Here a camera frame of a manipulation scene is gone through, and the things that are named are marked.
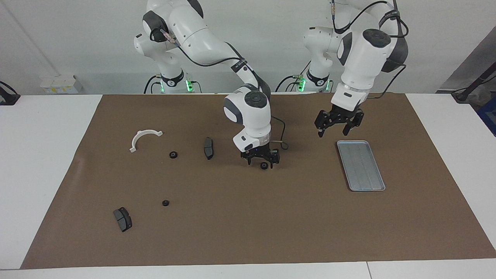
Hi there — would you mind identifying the blue crate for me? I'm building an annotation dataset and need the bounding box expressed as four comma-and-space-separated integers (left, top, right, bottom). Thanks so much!
477, 97, 496, 137

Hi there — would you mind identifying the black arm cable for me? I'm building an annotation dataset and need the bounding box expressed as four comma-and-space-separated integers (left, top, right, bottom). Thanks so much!
165, 33, 290, 151
331, 0, 409, 99

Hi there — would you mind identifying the grey slotted brake pad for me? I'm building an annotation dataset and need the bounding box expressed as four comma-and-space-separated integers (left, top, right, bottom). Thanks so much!
113, 207, 133, 233

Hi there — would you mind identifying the white curved plastic bracket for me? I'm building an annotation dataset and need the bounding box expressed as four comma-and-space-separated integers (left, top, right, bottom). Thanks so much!
129, 130, 164, 153

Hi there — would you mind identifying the black stand foot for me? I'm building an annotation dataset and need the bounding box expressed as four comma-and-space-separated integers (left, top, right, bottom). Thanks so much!
451, 72, 496, 103

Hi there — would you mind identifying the black table clamp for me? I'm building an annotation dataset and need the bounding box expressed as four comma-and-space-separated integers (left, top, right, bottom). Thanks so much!
0, 81, 21, 106

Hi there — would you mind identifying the black base cable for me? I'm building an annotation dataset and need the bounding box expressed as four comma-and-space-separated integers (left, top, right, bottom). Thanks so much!
275, 58, 311, 93
144, 74, 162, 94

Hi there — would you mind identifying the silver metal tray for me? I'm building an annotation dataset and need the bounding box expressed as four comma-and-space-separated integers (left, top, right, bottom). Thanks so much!
336, 140, 386, 192

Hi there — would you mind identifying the brown table mat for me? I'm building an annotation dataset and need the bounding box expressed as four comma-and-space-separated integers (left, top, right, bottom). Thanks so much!
20, 92, 496, 270

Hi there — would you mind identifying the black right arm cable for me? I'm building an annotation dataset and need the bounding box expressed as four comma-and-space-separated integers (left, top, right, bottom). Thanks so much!
165, 33, 290, 151

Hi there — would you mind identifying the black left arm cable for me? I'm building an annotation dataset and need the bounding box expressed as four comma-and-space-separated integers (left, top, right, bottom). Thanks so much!
331, 0, 409, 99

